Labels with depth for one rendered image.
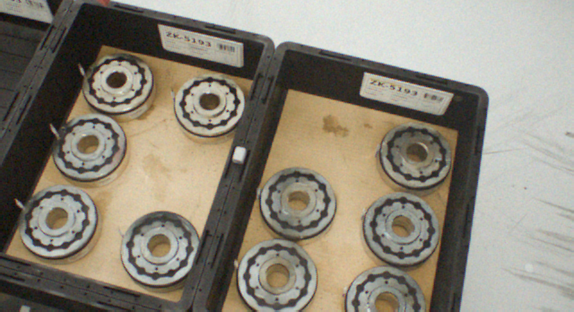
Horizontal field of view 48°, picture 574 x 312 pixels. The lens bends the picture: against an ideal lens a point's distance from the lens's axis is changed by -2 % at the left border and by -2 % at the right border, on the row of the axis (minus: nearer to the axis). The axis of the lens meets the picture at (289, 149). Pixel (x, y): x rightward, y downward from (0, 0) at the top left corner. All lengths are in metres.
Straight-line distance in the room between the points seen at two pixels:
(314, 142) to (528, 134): 0.42
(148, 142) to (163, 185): 0.07
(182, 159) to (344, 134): 0.24
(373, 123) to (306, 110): 0.10
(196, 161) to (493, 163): 0.50
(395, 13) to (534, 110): 0.31
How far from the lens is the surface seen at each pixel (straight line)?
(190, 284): 0.77
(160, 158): 0.94
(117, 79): 1.00
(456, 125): 0.99
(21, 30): 1.11
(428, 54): 1.22
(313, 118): 0.96
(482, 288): 1.06
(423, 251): 0.87
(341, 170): 0.93
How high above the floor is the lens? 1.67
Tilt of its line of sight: 64 degrees down
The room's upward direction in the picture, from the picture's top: 5 degrees clockwise
